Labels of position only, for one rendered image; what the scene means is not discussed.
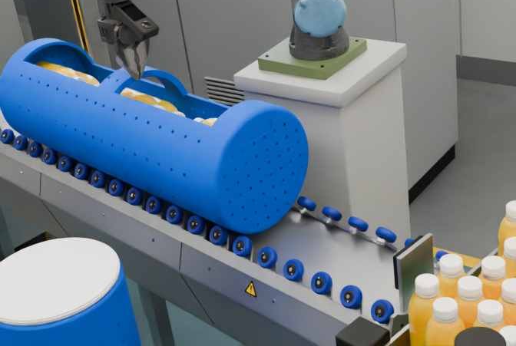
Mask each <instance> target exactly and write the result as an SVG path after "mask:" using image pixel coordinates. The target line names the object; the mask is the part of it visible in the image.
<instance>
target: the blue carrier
mask: <svg viewBox="0 0 516 346"><path fill-rule="evenodd" d="M39 61H47V62H50V63H53V64H58V65H61V66H64V67H67V68H71V69H73V70H76V71H80V72H82V73H85V74H89V75H91V76H93V77H95V78H96V79H97V80H98V82H99V83H100V85H99V86H98V87H97V86H94V85H92V84H88V83H85V82H83V81H79V80H77V79H74V78H72V77H68V76H65V75H63V74H59V73H57V72H54V71H50V70H48V69H46V68H42V67H39V66H37V65H35V64H36V63H37V62H39ZM144 77H156V78H157V79H158V80H159V81H160V82H161V83H162V84H163V85H161V84H157V83H154V82H152V81H148V80H144V79H142V78H144ZM142 78H141V79H140V80H138V81H136V80H135V79H133V78H132V77H131V76H130V75H129V73H128V72H127V70H126V69H124V68H121V69H119V70H117V71H116V70H114V69H111V68H106V67H104V66H101V65H99V64H95V63H94V62H93V60H92V59H91V57H90V56H89V54H88V53H87V52H86V51H84V50H83V49H82V48H80V47H78V46H77V45H75V44H72V43H69V42H66V41H62V40H59V39H55V38H41V39H38V40H34V41H31V42H29V43H27V44H26V45H24V46H23V47H21V48H20V49H18V50H17V51H16V52H15V53H14V54H13V55H12V57H11V58H10V59H9V61H8V63H7V64H6V66H5V68H4V70H3V72H2V76H1V78H0V108H1V111H2V114H3V117H4V118H5V120H6V121H7V123H8V124H9V126H10V127H11V128H12V129H13V130H15V131H16V132H18V133H19V134H21V135H23V136H25V137H27V138H29V139H31V140H34V141H36V142H38V143H41V144H43V145H45V146H47V147H50V148H52V149H53V150H56V151H58V152H60V153H63V154H64V155H67V156H69V157H71V158H73V159H76V160H78V161H80V162H82V163H85V164H87V165H89V166H92V167H94V168H95V169H97V170H100V171H102V172H104V173H106V174H109V175H111V176H113V177H115V178H117V179H119V180H122V181H124V182H126V183H129V184H131V185H132V186H136V187H137V188H139V189H142V190H144V191H146V192H148V193H150V194H153V195H155V196H157V197H159V198H161V199H164V200H166V201H168V202H170V203H173V204H174V205H176V206H179V207H181V208H183V209H186V210H188V211H190V212H192V213H195V214H197V215H198V216H201V217H203V218H205V219H208V220H210V221H212V222H215V223H216V224H218V225H220V226H223V227H225V228H227V229H230V230H232V231H234V232H237V233H240V234H245V235H250V234H256V233H259V232H262V231H265V230H267V229H269V228H270V227H272V226H274V225H275V224H276V223H278V222H279V221H280V220H281V219H282V218H283V217H284V216H285V215H286V214H287V213H288V211H289V210H290V208H291V207H292V206H293V204H294V203H295V201H296V199H297V197H298V195H299V193H300V190H301V189H302V187H303V183H304V180H305V178H306V171H307V167H308V160H309V148H308V141H307V137H306V132H305V130H304V128H303V125H302V124H301V122H300V121H299V119H298V118H297V116H296V115H295V114H294V113H292V112H291V111H290V110H287V109H286V108H284V107H280V106H277V105H275V104H270V103H267V102H265V101H258V100H249V101H243V102H240V103H238V104H235V105H233V106H232V107H229V106H227V105H224V104H220V103H217V102H214V101H210V100H208V99H205V98H202V97H198V96H195V95H192V94H188V93H187V91H186V89H185V87H184V86H183V85H182V83H181V82H180V81H179V80H178V79H177V78H176V77H174V76H173V75H172V74H169V73H167V72H165V71H161V70H158V69H155V68H151V67H148V66H145V69H144V73H143V75H142ZM126 87H128V88H130V89H133V90H136V91H139V92H141V93H144V94H148V95H150V96H153V97H157V98H159V99H162V100H165V101H168V102H170V103H172V104H173V105H174V106H175V107H176V108H177V110H178V111H179V112H181V113H183V114H184V115H185V117H183V116H180V115H178V114H174V113H171V112H169V111H166V110H163V109H160V108H158V107H154V106H151V105H149V104H146V103H143V102H140V101H136V100H134V99H131V98H129V97H125V96H123V95H120V93H121V92H122V91H123V90H124V89H125V88H126ZM196 118H201V119H204V120H206V119H209V118H217V120H216V121H215V122H214V123H213V125H212V126H209V125H206V124H202V123H201V122H198V121H195V120H194V119H196Z"/></svg>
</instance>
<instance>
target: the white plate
mask: <svg viewBox="0 0 516 346"><path fill-rule="evenodd" d="M119 272H120V262H119V258H118V256H117V254H116V252H115V251H114V250H113V249H112V248H111V247H110V246H108V245H106V244H104V243H102V242H99V241H96V240H93V239H85V238H63V239H53V240H49V241H46V242H40V243H38V244H35V245H32V246H29V247H27V248H25V249H22V250H20V251H18V252H16V253H14V254H13V255H10V256H9V257H8V258H6V259H4V260H3V261H2V262H0V322H2V323H5V324H10V325H42V324H46V323H50V322H53V321H59V320H61V319H64V318H68V317H70V316H72V315H75V314H77V313H79V312H81V311H83V310H85V309H86V308H88V307H90V306H92V305H93V304H94V303H96V302H97V301H99V300H100V299H101V298H102V297H104V296H105V295H106V294H107V293H108V292H109V290H110V289H111V288H112V286H113V285H114V283H115V282H116V281H117V277H118V276H119Z"/></svg>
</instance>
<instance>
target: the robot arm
mask: <svg viewBox="0 0 516 346"><path fill-rule="evenodd" d="M291 1H292V9H293V27H292V31H291V35H290V38H289V52H290V54H291V55H292V56H293V57H295V58H298V59H301V60H306V61H322V60H327V59H331V58H336V57H338V56H340V55H342V54H344V53H345V52H347V51H348V49H349V36H348V35H347V33H346V30H345V27H344V25H343V23H344V21H345V19H346V4H345V2H344V0H291ZM102 2H103V4H104V10H105V13H104V14H106V15H105V16H104V14H103V15H102V19H99V20H98V27H99V31H100V35H101V41H103V42H107V43H108V44H111V45H113V44H114V50H115V52H116V54H117V57H116V62H117V63H118V64H119V65H120V66H121V67H123V68H124V69H126V70H127V72H128V73H129V75H130V76H131V77H132V78H133V79H135V80H136V81H138V80H140V79H141V78H142V75H143V73H144V69H145V66H146V63H147V57H148V52H149V46H150V39H149V38H152V37H153V36H156V35H158V32H159V26H158V25H156V24H155V23H154V22H153V21H152V20H151V19H150V18H149V17H148V16H146V15H145V14H144V13H143V12H142V11H141V10H140V9H139V8H138V7H137V6H136V5H135V4H134V3H133V2H132V1H131V0H102ZM105 19H106V20H105ZM102 35H103V36H102ZM130 44H131V46H132V49H130V48H127V47H129V46H130Z"/></svg>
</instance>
